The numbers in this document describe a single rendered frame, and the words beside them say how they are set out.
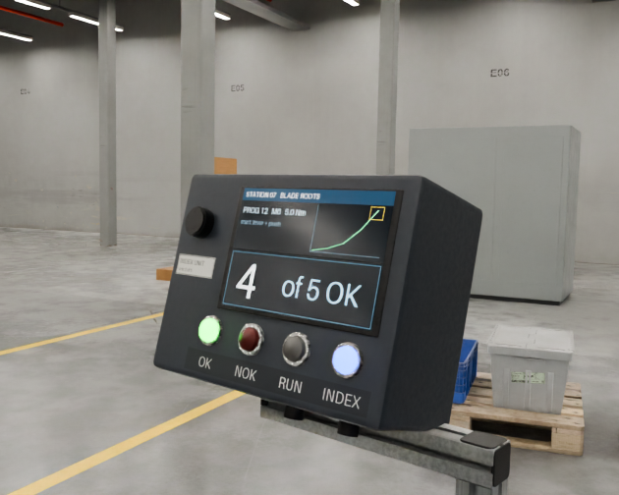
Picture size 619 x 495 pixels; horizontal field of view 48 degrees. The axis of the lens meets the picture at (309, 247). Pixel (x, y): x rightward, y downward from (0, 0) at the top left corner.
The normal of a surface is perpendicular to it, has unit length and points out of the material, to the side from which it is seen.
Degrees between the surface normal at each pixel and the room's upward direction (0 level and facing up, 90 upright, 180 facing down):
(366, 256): 75
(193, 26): 90
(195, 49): 90
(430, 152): 90
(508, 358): 95
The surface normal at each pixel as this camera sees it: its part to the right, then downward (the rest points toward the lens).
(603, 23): -0.45, 0.07
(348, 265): -0.61, -0.21
